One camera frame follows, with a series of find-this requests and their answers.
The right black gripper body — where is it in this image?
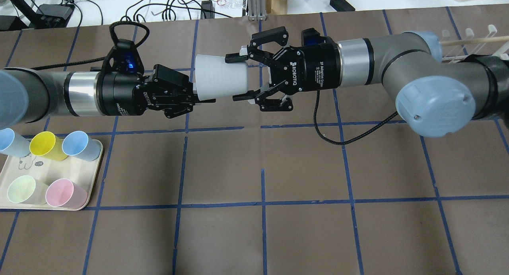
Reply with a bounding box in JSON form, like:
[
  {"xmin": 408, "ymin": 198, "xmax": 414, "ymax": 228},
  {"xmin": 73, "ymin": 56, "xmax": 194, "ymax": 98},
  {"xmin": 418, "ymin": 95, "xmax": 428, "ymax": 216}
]
[{"xmin": 272, "ymin": 36, "xmax": 340, "ymax": 93}]

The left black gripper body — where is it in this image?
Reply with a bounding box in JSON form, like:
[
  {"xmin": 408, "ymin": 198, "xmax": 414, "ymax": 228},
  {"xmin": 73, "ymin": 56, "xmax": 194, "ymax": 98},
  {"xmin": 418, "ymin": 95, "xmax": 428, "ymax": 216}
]
[{"xmin": 97, "ymin": 71, "xmax": 159, "ymax": 116}]

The pale grey plastic cup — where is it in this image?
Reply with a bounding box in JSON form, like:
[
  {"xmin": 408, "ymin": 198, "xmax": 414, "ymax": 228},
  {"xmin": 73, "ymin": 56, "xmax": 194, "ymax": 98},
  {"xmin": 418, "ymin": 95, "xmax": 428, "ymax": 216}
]
[{"xmin": 195, "ymin": 55, "xmax": 249, "ymax": 101}]

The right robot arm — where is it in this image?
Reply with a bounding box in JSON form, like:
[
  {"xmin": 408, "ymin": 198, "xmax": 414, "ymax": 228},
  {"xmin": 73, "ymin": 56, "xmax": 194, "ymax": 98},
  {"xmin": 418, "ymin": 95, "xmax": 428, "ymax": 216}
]
[{"xmin": 225, "ymin": 27, "xmax": 509, "ymax": 137}]

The yellow plastic cup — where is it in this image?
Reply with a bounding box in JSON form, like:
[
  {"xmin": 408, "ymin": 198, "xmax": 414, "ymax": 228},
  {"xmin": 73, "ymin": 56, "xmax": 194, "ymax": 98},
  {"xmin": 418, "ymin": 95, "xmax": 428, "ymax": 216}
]
[{"xmin": 29, "ymin": 131, "xmax": 68, "ymax": 161}]

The pink plastic cup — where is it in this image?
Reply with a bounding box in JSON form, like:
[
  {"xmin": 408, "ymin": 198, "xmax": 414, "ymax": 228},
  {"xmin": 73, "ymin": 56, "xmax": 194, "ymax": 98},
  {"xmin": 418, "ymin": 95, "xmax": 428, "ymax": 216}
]
[{"xmin": 45, "ymin": 178, "xmax": 88, "ymax": 209}]

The light blue plastic cup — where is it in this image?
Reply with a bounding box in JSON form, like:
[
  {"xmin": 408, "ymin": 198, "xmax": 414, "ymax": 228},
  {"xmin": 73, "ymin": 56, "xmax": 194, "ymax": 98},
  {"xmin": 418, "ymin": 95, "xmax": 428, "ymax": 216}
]
[{"xmin": 0, "ymin": 128, "xmax": 30, "ymax": 158}]

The pale green plastic cup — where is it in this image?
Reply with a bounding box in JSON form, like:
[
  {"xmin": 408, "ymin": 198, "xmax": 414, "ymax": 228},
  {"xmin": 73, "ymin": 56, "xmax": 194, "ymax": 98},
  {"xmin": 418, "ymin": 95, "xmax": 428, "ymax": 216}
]
[{"xmin": 7, "ymin": 175, "xmax": 49, "ymax": 205}]

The black power adapter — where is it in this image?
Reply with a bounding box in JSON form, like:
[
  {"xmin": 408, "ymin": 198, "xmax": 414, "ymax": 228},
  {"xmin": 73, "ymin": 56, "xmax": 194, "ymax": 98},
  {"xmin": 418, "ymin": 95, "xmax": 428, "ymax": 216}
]
[{"xmin": 329, "ymin": 0, "xmax": 356, "ymax": 12}]

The beige serving tray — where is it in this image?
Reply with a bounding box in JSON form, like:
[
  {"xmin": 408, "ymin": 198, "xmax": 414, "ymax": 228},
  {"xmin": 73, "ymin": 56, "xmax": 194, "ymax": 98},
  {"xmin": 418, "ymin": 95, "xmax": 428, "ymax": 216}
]
[{"xmin": 0, "ymin": 155, "xmax": 102, "ymax": 211}]

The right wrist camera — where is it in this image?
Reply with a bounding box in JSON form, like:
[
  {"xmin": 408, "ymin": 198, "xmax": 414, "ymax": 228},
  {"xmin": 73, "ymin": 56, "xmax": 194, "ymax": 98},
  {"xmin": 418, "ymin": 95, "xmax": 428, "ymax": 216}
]
[{"xmin": 301, "ymin": 28, "xmax": 329, "ymax": 47}]

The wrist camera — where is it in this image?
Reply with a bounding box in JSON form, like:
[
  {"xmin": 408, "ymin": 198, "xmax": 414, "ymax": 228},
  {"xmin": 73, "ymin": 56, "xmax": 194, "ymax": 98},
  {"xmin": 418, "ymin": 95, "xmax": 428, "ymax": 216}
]
[
  {"xmin": 101, "ymin": 39, "xmax": 145, "ymax": 75},
  {"xmin": 301, "ymin": 28, "xmax": 329, "ymax": 47}
]

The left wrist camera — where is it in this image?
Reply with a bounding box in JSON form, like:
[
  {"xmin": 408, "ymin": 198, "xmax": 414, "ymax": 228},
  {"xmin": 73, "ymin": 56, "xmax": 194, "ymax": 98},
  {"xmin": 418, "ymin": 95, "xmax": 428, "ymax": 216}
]
[{"xmin": 101, "ymin": 39, "xmax": 145, "ymax": 75}]

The aluminium frame post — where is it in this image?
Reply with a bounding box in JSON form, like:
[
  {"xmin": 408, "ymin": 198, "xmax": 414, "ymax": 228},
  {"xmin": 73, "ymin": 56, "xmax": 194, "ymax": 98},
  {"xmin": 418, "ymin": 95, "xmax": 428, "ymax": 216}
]
[{"xmin": 246, "ymin": 0, "xmax": 267, "ymax": 21}]

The white wire cup rack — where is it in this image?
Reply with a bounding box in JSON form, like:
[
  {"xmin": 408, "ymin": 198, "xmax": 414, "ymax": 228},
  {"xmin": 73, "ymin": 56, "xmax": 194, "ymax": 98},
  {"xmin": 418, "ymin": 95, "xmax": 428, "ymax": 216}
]
[{"xmin": 440, "ymin": 24, "xmax": 509, "ymax": 63}]

